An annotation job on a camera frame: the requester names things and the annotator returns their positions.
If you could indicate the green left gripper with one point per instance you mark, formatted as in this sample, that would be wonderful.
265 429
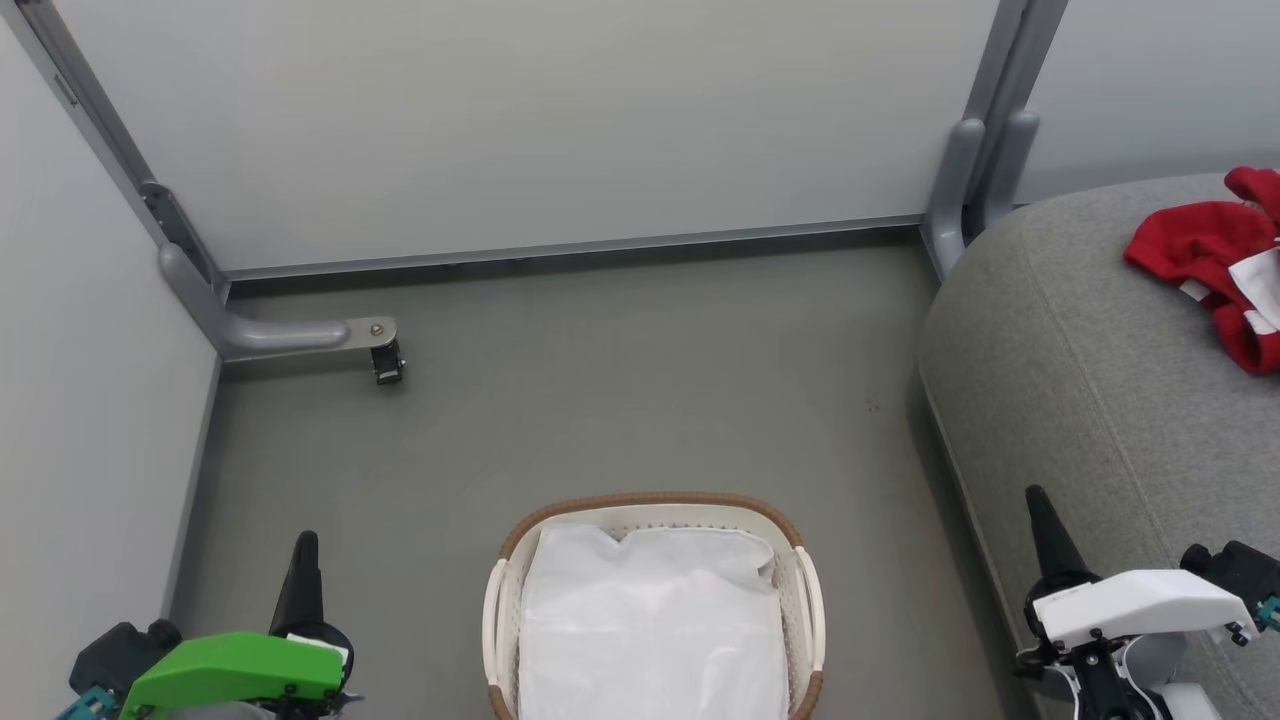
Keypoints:
240 665

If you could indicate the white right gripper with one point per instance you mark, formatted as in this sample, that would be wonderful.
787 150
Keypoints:
1140 605

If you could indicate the red shorts with white stripes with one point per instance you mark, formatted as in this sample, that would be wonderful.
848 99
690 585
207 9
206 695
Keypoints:
1190 245

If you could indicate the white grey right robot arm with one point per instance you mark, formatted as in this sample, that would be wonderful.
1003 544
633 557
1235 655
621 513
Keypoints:
1195 705

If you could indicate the white wicker-rim laundry basket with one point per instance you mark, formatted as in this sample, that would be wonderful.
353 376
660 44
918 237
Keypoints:
800 600

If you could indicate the white basket liner cloth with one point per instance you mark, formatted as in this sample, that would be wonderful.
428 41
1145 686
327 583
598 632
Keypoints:
650 630

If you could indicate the grey fabric sofa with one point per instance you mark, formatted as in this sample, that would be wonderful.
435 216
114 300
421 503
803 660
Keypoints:
1100 400

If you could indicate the small black caster wheel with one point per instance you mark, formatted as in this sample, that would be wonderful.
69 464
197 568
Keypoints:
388 365

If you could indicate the grey partition base rail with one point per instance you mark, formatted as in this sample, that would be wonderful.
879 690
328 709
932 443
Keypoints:
600 245
195 480

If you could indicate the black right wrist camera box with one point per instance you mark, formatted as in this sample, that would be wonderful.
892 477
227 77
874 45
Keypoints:
1235 570

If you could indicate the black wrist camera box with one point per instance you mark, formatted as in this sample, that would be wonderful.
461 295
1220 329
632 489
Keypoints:
1235 570
115 655

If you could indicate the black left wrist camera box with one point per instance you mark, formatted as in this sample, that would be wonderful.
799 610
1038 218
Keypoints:
115 655

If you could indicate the grey partition post with leg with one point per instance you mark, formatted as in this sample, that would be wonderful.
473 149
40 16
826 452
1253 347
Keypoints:
270 335

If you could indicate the grey partition post with feet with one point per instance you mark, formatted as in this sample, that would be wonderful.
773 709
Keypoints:
960 180

